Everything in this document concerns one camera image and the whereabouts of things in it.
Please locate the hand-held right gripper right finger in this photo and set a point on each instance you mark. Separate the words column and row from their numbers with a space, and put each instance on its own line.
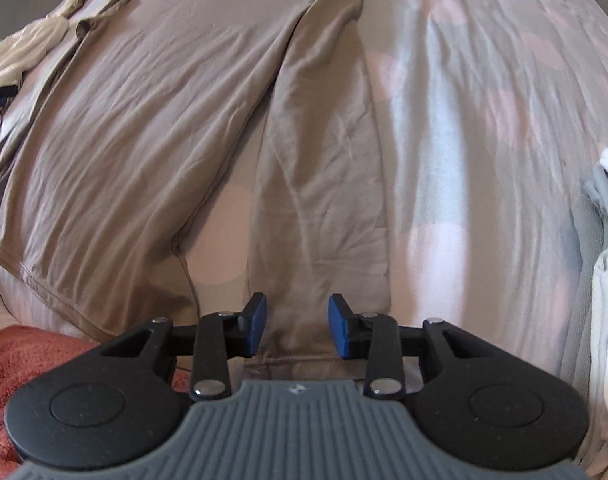
column 338, row 325

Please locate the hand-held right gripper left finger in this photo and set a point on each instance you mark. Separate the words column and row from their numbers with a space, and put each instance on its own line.
column 256, row 322

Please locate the taupe long-sleeve shirt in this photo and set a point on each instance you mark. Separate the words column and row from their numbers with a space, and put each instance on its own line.
column 158, row 110

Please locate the cream crumpled cloth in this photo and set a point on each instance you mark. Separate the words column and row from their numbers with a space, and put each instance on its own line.
column 28, row 45

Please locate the red terry towel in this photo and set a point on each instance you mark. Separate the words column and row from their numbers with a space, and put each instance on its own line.
column 13, row 360

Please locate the grey folded garment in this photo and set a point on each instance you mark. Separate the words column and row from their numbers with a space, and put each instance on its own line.
column 591, row 210

